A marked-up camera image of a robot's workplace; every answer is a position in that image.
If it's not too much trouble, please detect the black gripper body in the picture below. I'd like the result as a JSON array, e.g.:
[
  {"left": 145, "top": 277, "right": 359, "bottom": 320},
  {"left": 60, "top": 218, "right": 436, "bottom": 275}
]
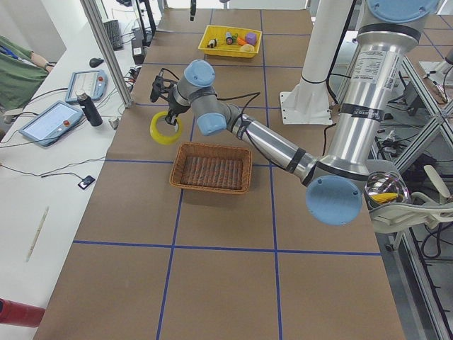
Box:
[{"left": 168, "top": 86, "right": 188, "bottom": 114}]

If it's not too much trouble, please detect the yellow tape roll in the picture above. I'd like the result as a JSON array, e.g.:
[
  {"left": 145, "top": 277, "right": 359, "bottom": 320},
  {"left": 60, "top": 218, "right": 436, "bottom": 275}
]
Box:
[{"left": 149, "top": 111, "right": 183, "bottom": 145}]

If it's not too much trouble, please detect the yellow plastic basket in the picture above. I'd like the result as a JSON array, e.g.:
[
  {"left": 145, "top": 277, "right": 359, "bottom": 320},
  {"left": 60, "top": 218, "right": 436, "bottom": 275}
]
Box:
[{"left": 198, "top": 25, "right": 262, "bottom": 58}]

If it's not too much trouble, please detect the brown wicker basket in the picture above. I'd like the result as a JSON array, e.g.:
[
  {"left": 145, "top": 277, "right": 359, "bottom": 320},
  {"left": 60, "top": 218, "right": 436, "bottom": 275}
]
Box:
[{"left": 169, "top": 142, "right": 252, "bottom": 194}]

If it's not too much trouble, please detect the toy panda figure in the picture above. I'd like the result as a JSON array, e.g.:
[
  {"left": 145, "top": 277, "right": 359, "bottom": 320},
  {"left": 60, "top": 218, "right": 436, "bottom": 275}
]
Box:
[{"left": 207, "top": 39, "right": 219, "bottom": 49}]

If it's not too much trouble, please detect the small printed bottle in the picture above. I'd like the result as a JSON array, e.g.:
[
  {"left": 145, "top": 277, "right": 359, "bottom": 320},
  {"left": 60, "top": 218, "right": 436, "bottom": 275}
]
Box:
[{"left": 225, "top": 32, "right": 234, "bottom": 45}]

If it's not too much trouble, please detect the purple foam block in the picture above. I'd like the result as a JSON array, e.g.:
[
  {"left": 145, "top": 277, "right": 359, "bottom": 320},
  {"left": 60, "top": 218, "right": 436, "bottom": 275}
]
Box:
[{"left": 245, "top": 32, "right": 257, "bottom": 45}]

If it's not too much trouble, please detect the toy croissant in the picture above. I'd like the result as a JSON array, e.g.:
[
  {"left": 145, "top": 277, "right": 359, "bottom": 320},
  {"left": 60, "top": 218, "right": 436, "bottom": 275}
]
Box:
[{"left": 239, "top": 44, "right": 255, "bottom": 53}]

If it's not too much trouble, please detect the black thermos bottle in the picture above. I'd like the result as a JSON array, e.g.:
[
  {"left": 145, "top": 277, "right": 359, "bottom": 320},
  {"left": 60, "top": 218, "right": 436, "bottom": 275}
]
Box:
[{"left": 76, "top": 89, "right": 103, "bottom": 127}]

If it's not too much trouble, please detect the black keyboard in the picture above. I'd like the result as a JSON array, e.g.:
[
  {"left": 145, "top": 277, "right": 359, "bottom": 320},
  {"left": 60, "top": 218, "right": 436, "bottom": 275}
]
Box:
[{"left": 103, "top": 19, "right": 123, "bottom": 50}]

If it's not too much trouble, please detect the far teach pendant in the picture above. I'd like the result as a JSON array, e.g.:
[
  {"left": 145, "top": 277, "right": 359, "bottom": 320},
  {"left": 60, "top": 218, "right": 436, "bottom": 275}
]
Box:
[{"left": 65, "top": 69, "right": 108, "bottom": 104}]

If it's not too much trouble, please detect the teach pendant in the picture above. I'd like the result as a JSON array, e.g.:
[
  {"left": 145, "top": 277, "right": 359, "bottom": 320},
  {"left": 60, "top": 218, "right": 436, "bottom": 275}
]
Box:
[
  {"left": 65, "top": 69, "right": 108, "bottom": 104},
  {"left": 19, "top": 101, "right": 83, "bottom": 147}
]

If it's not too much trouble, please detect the black computer mouse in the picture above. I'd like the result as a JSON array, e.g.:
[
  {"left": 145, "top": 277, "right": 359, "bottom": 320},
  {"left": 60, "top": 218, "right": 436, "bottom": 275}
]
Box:
[{"left": 88, "top": 58, "right": 104, "bottom": 68}]

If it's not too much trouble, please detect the black smartphone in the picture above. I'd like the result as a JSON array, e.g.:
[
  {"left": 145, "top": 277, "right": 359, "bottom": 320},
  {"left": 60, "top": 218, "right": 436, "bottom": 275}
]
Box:
[{"left": 77, "top": 175, "right": 96, "bottom": 190}]

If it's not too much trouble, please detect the near teach pendant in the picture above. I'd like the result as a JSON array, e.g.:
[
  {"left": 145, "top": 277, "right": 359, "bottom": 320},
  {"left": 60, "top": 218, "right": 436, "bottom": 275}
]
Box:
[{"left": 19, "top": 101, "right": 83, "bottom": 147}]

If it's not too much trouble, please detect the person in green shirt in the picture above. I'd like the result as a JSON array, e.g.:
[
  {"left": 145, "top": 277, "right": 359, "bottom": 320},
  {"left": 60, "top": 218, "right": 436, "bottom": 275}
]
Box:
[{"left": 1, "top": 36, "right": 55, "bottom": 111}]

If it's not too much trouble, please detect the metal pot with corn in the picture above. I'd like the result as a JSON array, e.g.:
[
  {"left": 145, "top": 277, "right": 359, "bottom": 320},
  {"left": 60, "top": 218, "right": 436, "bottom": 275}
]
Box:
[{"left": 364, "top": 171, "right": 411, "bottom": 210}]

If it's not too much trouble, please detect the red cylinder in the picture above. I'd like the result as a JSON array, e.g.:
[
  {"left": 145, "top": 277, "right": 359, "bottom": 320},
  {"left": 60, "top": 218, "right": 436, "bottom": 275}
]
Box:
[{"left": 1, "top": 299, "right": 45, "bottom": 328}]

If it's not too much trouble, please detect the aluminium frame post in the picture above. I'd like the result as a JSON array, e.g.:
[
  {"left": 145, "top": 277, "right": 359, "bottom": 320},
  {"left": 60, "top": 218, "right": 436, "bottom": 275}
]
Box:
[{"left": 80, "top": 0, "right": 132, "bottom": 108}]

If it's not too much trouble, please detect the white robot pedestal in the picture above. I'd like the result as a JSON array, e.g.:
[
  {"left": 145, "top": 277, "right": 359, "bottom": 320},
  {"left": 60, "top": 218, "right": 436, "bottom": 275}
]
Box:
[{"left": 280, "top": 0, "right": 355, "bottom": 125}]

